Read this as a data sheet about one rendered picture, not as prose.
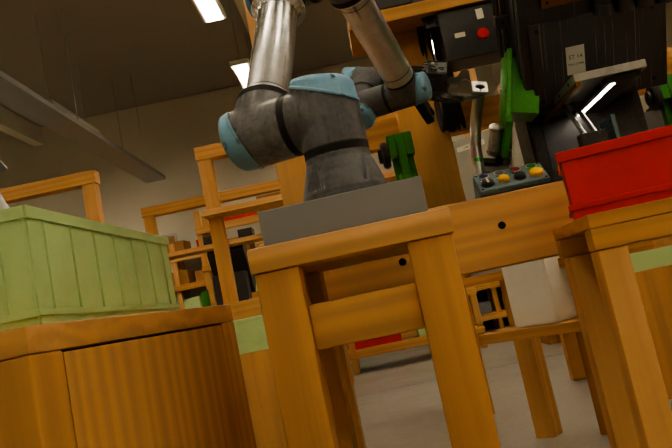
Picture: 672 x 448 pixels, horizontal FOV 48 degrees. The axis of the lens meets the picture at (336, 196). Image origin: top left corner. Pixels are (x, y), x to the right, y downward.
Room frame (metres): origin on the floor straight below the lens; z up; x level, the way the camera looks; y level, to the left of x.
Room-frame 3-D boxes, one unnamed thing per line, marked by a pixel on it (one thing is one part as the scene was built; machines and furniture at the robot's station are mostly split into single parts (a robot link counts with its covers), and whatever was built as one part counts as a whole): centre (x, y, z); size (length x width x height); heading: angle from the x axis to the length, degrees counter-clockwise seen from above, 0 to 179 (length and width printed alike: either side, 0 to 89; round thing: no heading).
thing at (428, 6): (2.18, -0.59, 1.52); 0.90 x 0.25 x 0.04; 88
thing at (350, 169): (1.32, -0.02, 0.96); 0.15 x 0.15 x 0.10
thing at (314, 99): (1.31, -0.01, 1.08); 0.13 x 0.12 x 0.14; 67
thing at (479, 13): (2.13, -0.48, 1.42); 0.17 x 0.12 x 0.15; 88
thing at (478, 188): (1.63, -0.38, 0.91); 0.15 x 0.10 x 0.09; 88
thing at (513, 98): (1.86, -0.50, 1.17); 0.13 x 0.12 x 0.20; 88
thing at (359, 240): (1.32, -0.02, 0.83); 0.32 x 0.32 x 0.04; 85
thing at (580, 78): (1.82, -0.65, 1.11); 0.39 x 0.16 x 0.03; 178
